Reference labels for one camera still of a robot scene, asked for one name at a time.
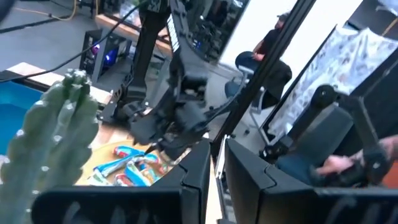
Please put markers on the person's forearm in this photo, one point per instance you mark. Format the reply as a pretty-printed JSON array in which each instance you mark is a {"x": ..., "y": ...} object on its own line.
[{"x": 388, "y": 146}]

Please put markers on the blue plastic bin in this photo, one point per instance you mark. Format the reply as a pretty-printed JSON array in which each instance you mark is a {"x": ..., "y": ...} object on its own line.
[{"x": 12, "y": 112}]

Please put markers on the grey office chair blue seat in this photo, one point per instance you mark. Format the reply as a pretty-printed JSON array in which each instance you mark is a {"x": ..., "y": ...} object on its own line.
[{"x": 326, "y": 133}]

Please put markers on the office chair with black jacket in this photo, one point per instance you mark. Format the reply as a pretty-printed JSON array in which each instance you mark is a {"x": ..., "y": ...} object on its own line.
[{"x": 276, "y": 84}]

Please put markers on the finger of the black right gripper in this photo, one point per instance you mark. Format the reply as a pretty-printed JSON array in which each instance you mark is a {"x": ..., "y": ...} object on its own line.
[
  {"x": 174, "y": 152},
  {"x": 151, "y": 148}
]

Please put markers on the person's hand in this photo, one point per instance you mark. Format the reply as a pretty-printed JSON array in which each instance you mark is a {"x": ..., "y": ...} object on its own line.
[{"x": 335, "y": 165}]

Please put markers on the black computer tower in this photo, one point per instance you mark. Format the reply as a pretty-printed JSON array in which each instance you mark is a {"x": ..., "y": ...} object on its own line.
[{"x": 96, "y": 59}]

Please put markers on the white blue granola bar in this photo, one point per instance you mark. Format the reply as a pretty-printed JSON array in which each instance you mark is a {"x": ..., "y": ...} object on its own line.
[{"x": 118, "y": 165}]

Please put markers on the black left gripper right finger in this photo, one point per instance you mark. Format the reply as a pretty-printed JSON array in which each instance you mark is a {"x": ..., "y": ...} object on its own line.
[{"x": 264, "y": 202}]

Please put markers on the black aluminium rig frame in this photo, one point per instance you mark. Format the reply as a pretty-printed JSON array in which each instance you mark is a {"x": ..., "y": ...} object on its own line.
[{"x": 264, "y": 68}]

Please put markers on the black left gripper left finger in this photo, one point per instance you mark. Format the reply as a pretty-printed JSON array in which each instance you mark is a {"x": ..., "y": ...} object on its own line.
[{"x": 174, "y": 202}]

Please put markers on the green cactus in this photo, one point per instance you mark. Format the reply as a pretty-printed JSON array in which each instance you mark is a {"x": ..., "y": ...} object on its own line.
[{"x": 53, "y": 130}]

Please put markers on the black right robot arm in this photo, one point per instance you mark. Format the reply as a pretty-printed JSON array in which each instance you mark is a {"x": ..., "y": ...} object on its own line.
[{"x": 149, "y": 46}]

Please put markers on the printed white cloth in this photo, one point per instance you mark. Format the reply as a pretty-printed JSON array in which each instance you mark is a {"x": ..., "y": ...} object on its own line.
[{"x": 342, "y": 62}]

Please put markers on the wooden workbench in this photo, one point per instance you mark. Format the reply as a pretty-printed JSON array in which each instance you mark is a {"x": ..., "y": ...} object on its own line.
[{"x": 124, "y": 29}]

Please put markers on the person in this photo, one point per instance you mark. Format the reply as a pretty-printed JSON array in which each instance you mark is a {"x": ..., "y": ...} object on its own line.
[{"x": 270, "y": 40}]

